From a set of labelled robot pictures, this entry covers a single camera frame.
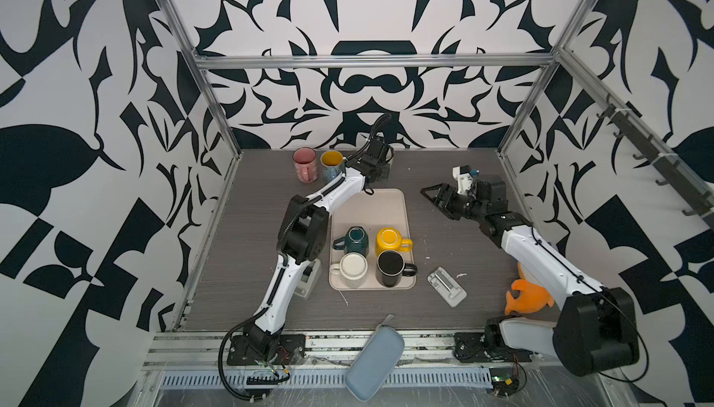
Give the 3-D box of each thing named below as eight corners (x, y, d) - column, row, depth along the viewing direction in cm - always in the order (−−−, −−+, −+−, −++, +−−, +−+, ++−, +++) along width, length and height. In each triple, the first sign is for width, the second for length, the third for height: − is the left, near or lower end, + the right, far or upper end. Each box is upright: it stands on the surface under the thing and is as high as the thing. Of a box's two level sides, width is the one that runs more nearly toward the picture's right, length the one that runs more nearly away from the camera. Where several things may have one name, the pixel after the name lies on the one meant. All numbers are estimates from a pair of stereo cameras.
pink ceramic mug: (294, 188, 108) (289, 171, 100) (298, 164, 116) (294, 146, 108) (316, 188, 108) (313, 171, 100) (319, 164, 116) (316, 146, 108)
